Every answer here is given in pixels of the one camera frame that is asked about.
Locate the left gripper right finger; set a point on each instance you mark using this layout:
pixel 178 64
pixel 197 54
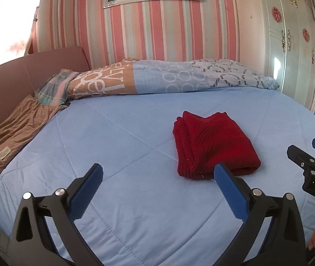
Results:
pixel 284 242

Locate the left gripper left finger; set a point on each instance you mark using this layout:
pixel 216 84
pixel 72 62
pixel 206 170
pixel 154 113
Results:
pixel 31 241

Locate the red knit sweater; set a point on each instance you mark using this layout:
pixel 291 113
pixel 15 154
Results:
pixel 202 143

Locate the brown folded garment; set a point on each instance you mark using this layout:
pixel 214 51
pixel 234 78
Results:
pixel 22 125

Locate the white decorated wardrobe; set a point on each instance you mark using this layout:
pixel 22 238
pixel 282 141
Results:
pixel 290 48

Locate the light blue quilted bedspread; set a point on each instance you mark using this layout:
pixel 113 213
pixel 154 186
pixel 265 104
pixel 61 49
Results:
pixel 144 213

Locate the mauve upholstered headboard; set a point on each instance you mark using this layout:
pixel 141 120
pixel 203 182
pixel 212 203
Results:
pixel 21 77

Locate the blue and brown patterned duvet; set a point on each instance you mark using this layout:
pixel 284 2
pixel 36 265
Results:
pixel 134 76

